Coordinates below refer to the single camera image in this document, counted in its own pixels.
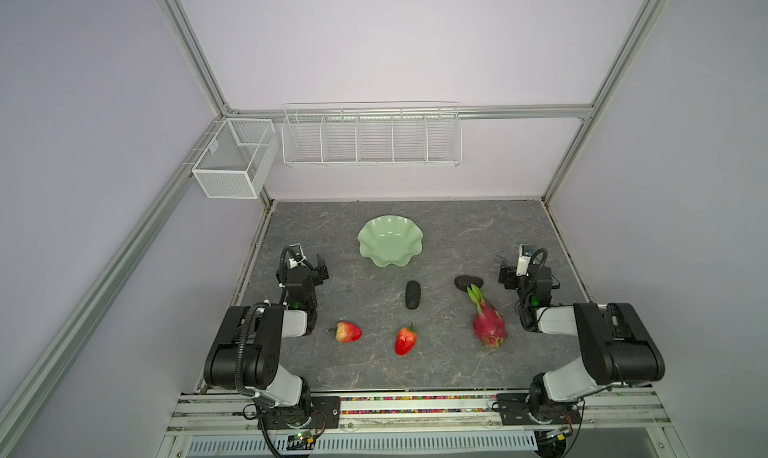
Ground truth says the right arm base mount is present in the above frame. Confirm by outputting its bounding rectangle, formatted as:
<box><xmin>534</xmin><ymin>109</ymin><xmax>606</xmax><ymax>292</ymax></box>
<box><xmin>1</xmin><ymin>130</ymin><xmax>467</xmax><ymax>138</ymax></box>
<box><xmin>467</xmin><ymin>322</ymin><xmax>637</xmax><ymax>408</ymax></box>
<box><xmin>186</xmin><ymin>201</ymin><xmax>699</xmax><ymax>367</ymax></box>
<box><xmin>491</xmin><ymin>391</ymin><xmax>582</xmax><ymax>426</ymax></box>

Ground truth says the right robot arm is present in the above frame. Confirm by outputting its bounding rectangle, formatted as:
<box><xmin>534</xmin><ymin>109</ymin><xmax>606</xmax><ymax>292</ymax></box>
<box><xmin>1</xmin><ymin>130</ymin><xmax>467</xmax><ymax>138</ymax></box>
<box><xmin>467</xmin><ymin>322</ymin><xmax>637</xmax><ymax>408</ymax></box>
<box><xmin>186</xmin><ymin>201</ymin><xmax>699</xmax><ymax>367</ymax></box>
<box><xmin>498</xmin><ymin>263</ymin><xmax>666</xmax><ymax>421</ymax></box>

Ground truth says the pink dragon fruit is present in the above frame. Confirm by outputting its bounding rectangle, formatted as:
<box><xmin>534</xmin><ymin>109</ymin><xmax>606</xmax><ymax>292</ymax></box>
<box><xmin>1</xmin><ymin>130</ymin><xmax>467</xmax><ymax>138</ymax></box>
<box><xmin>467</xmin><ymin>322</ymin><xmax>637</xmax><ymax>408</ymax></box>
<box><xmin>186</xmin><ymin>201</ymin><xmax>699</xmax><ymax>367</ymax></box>
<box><xmin>467</xmin><ymin>284</ymin><xmax>508</xmax><ymax>349</ymax></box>

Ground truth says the white wire shelf basket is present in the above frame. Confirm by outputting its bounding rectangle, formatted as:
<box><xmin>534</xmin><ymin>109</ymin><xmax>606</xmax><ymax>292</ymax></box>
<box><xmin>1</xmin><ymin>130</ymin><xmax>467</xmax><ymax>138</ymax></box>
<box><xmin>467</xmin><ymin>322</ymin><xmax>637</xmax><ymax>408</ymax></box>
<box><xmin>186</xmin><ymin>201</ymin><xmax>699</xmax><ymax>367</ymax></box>
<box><xmin>281</xmin><ymin>102</ymin><xmax>463</xmax><ymax>167</ymax></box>

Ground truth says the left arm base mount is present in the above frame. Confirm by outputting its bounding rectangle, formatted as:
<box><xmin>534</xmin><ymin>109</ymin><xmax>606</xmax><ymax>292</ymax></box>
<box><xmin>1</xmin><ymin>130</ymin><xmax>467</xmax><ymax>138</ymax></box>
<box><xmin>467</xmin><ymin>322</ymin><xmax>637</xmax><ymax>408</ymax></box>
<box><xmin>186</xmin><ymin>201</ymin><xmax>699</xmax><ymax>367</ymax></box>
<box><xmin>259</xmin><ymin>395</ymin><xmax>341</xmax><ymax>430</ymax></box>

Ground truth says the white vent grille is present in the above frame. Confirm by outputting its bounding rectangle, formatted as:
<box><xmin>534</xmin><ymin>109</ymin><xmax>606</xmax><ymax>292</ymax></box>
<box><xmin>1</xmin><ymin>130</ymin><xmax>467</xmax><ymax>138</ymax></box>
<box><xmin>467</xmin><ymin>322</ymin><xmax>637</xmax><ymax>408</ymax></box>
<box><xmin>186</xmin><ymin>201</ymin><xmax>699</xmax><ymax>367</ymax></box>
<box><xmin>187</xmin><ymin>431</ymin><xmax>538</xmax><ymax>457</ymax></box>

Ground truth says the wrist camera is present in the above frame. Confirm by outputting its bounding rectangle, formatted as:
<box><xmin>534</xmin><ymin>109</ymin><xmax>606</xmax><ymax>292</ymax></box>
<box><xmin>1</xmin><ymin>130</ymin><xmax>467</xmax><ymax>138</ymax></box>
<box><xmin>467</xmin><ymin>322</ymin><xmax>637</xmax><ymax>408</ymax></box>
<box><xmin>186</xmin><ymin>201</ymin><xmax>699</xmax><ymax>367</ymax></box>
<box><xmin>516</xmin><ymin>244</ymin><xmax>536</xmax><ymax>276</ymax></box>
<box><xmin>287</xmin><ymin>243</ymin><xmax>305</xmax><ymax>269</ymax></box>

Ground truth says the red strawberry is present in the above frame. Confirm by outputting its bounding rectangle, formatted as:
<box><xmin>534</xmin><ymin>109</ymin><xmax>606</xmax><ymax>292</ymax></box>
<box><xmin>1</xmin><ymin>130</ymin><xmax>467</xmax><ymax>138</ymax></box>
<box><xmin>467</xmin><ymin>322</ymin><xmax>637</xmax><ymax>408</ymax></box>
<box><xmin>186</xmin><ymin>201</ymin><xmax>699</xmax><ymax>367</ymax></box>
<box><xmin>395</xmin><ymin>326</ymin><xmax>418</xmax><ymax>356</ymax></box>

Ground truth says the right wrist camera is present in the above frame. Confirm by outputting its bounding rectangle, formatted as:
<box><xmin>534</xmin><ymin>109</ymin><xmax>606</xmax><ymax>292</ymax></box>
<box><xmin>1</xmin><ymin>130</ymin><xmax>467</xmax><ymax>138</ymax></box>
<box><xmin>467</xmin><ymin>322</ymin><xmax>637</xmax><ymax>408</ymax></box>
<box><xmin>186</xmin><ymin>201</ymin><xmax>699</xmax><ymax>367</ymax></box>
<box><xmin>516</xmin><ymin>244</ymin><xmax>536</xmax><ymax>276</ymax></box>

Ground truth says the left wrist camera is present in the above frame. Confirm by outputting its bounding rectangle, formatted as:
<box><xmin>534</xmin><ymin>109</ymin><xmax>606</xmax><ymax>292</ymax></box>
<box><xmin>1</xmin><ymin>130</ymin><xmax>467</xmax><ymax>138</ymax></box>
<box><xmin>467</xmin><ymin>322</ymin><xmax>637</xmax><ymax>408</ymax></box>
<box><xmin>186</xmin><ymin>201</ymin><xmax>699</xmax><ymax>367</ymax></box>
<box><xmin>287</xmin><ymin>243</ymin><xmax>305</xmax><ymax>269</ymax></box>

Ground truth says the green scalloped fruit bowl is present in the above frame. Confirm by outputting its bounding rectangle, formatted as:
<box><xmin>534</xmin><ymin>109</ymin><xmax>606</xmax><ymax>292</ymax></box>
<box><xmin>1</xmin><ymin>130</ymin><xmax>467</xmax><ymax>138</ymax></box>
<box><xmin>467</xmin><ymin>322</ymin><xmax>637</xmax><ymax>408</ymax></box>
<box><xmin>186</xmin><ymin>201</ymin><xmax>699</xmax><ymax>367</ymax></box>
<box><xmin>357</xmin><ymin>215</ymin><xmax>424</xmax><ymax>268</ymax></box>

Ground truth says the aluminium front rail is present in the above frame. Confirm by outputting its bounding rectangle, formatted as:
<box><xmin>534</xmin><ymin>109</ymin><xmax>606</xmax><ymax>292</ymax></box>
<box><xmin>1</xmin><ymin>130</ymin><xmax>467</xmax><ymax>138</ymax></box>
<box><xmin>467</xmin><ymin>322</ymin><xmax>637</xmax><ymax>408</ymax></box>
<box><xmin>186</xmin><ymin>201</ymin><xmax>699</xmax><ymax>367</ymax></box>
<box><xmin>166</xmin><ymin>388</ymin><xmax>672</xmax><ymax>436</ymax></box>

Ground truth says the dark avocado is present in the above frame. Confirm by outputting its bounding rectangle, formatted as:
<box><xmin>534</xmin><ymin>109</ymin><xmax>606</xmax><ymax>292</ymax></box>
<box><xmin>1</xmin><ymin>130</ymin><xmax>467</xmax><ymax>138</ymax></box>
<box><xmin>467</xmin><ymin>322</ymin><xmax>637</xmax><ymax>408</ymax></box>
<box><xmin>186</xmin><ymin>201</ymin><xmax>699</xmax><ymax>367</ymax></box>
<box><xmin>454</xmin><ymin>274</ymin><xmax>484</xmax><ymax>292</ymax></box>
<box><xmin>405</xmin><ymin>280</ymin><xmax>422</xmax><ymax>310</ymax></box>

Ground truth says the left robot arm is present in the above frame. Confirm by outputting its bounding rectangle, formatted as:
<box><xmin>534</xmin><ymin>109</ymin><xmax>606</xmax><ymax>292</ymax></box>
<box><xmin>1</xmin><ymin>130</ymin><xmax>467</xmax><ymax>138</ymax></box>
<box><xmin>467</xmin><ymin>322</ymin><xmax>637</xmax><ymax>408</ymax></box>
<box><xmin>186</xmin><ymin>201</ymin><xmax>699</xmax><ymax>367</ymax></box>
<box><xmin>203</xmin><ymin>246</ymin><xmax>329</xmax><ymax>421</ymax></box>

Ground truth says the white wire box basket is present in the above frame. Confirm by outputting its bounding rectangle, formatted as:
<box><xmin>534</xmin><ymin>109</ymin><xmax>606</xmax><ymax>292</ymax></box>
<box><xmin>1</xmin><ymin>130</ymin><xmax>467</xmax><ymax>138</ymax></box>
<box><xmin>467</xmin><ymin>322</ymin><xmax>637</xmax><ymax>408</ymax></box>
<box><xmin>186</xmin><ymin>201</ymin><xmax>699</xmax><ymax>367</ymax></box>
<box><xmin>192</xmin><ymin>118</ymin><xmax>278</xmax><ymax>199</ymax></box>

